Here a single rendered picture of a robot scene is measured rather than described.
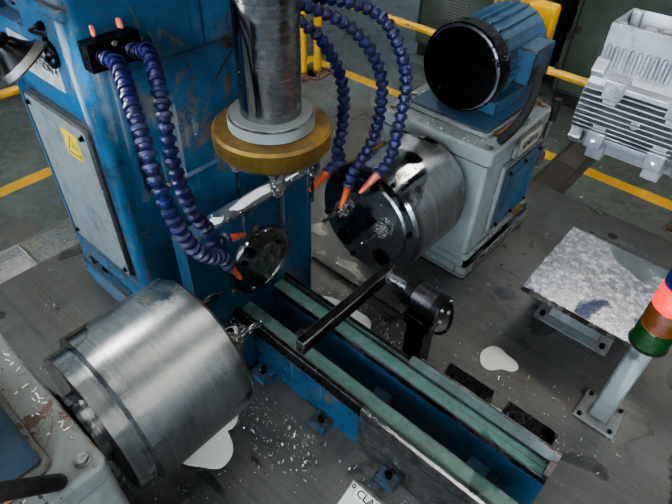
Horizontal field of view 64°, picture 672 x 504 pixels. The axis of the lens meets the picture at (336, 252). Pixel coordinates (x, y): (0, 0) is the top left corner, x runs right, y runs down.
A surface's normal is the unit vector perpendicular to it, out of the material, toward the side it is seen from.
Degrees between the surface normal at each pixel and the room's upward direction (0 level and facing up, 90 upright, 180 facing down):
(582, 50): 90
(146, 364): 24
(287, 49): 90
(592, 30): 90
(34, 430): 0
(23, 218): 0
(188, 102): 90
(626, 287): 0
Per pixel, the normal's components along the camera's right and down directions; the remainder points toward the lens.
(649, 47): -0.66, 0.49
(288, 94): 0.61, 0.55
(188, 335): 0.38, -0.43
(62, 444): 0.03, -0.73
